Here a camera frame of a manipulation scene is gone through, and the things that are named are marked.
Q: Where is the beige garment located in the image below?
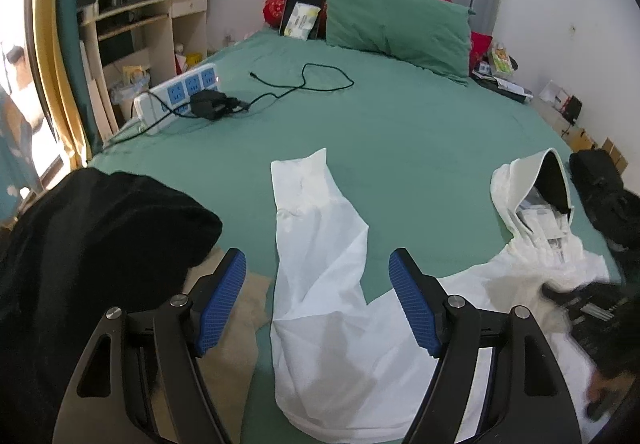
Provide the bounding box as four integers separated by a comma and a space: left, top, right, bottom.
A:
150, 246, 274, 444

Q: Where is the wooden desk shelf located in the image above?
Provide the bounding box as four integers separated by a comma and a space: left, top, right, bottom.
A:
78, 0, 208, 141

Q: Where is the green pillow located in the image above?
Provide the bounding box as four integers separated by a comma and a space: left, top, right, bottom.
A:
326, 0, 473, 84

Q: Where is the right hand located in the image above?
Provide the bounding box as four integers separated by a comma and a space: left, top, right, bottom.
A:
586, 369, 636, 403

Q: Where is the black garment pile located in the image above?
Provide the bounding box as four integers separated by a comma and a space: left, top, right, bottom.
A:
1, 168, 222, 443

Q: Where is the black charger with cable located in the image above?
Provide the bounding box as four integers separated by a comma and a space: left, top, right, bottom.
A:
103, 63, 355, 151

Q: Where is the bedside clutter pile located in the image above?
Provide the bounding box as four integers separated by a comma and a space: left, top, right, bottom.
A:
470, 40, 533, 103

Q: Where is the teal curtain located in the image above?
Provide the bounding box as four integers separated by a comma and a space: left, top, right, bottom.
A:
54, 0, 130, 165

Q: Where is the green bed sheet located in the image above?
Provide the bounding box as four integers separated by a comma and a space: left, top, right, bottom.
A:
88, 27, 624, 444

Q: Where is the white blue power strip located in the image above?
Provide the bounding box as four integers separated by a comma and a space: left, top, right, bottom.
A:
134, 63, 219, 134

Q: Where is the yellow curtain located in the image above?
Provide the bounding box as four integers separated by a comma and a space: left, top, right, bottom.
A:
32, 0, 91, 170

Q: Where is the tablet with white packet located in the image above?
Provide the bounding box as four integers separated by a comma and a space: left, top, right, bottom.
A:
279, 0, 326, 41

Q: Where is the white hooded sweatshirt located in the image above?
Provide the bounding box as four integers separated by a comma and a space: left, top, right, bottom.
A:
271, 149, 608, 443

